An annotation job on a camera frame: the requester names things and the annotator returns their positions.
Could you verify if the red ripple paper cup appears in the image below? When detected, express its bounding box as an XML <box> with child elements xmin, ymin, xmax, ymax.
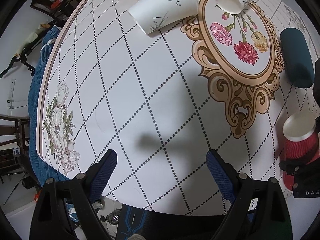
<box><xmin>281</xmin><ymin>112</ymin><xmax>320</xmax><ymax>191</ymax></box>

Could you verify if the dark teal paper cup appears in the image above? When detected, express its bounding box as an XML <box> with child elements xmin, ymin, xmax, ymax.
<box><xmin>280</xmin><ymin>28</ymin><xmax>315</xmax><ymax>88</ymax></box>

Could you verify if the white bird-print paper cup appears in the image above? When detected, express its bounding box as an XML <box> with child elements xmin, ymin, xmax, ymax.
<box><xmin>127</xmin><ymin>0</ymin><xmax>199</xmax><ymax>35</ymax></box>

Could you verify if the floral patterned tablecloth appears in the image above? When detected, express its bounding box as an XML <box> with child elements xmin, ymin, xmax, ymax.
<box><xmin>36</xmin><ymin>0</ymin><xmax>319</xmax><ymax>216</ymax></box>

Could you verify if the black tripod stand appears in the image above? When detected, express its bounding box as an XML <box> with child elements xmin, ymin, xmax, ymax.
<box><xmin>1</xmin><ymin>23</ymin><xmax>52</xmax><ymax>78</ymax></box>

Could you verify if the blue quilted blanket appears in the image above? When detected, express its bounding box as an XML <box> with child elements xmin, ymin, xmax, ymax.
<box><xmin>28</xmin><ymin>24</ymin><xmax>75</xmax><ymax>188</ymax></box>

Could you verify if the dark wooden chair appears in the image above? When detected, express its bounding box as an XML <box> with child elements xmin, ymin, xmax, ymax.
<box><xmin>30</xmin><ymin>0</ymin><xmax>80</xmax><ymax>22</ymax></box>

